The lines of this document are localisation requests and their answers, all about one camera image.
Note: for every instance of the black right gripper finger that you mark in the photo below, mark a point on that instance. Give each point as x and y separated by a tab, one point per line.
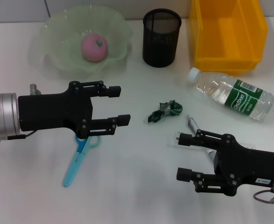
185	139

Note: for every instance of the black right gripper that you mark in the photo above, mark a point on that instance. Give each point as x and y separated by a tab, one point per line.
255	165

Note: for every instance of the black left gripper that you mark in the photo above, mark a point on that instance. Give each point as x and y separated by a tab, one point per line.
55	112

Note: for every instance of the green plastic wrapper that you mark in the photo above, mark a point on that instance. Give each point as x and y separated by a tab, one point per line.
167	109

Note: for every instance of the pink peach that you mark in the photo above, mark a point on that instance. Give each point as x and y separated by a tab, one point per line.
92	50

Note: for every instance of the clear green-label water bottle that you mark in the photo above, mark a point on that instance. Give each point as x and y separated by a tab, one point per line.
221	88

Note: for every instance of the silver ballpoint pen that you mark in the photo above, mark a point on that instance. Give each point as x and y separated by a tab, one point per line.
191	122

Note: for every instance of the black mesh pen holder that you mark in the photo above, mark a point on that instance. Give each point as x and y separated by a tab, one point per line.
160	46

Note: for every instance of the blue scissors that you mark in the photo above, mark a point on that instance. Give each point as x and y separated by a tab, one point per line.
73	168

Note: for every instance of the translucent green fruit bowl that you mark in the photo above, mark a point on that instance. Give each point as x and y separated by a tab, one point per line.
62	46

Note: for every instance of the yellow plastic bin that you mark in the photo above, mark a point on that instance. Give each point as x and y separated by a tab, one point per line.
228	30

